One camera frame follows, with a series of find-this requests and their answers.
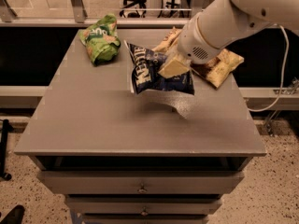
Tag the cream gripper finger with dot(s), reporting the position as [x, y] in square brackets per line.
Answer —
[175, 65]

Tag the blue chip bag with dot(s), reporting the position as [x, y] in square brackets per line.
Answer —
[145, 76]

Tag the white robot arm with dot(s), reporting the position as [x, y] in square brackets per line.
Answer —
[221, 23]

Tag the brown and yellow chip bag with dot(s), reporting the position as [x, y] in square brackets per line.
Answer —
[215, 71]

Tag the green rice chip bag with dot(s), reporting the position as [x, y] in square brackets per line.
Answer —
[101, 40]

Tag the black office chair base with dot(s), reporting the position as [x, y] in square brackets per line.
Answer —
[132, 3]

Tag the grey drawer cabinet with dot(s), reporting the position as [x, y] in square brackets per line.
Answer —
[89, 120]

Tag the metal railing with glass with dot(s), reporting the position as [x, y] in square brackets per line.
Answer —
[77, 12]

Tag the top drawer with knob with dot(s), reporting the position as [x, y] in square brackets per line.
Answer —
[140, 182]

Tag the drawer with knob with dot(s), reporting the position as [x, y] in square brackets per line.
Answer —
[149, 205]
[140, 182]

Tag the middle drawer with knob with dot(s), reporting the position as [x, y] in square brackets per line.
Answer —
[149, 205]

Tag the bottom drawer front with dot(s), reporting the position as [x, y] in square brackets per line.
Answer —
[135, 219]

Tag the black stand left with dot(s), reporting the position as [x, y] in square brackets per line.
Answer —
[6, 128]

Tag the black shoe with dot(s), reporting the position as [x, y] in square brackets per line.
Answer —
[15, 216]

